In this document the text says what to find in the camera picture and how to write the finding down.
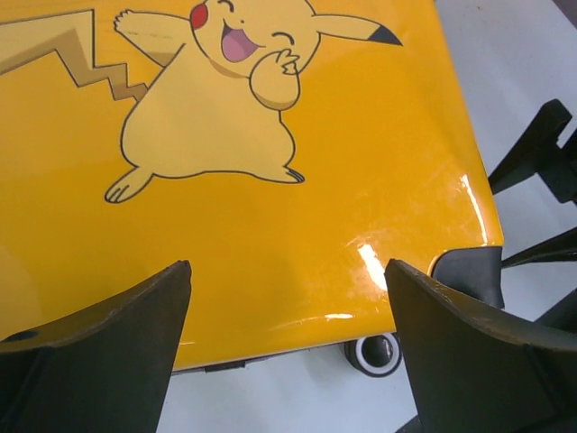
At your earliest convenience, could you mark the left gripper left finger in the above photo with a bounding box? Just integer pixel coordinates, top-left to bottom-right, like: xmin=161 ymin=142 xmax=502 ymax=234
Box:
xmin=1 ymin=261 xmax=192 ymax=432

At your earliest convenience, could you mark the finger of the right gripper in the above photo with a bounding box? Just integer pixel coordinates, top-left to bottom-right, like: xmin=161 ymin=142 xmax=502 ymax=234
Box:
xmin=489 ymin=99 xmax=576 ymax=203
xmin=501 ymin=227 xmax=577 ymax=268

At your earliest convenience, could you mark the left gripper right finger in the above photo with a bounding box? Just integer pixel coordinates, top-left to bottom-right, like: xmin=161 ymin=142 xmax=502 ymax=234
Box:
xmin=385 ymin=260 xmax=576 ymax=432

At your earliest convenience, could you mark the yellow Pikachu suitcase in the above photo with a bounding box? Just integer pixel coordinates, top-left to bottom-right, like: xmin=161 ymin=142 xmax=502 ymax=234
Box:
xmin=1 ymin=1 xmax=503 ymax=377

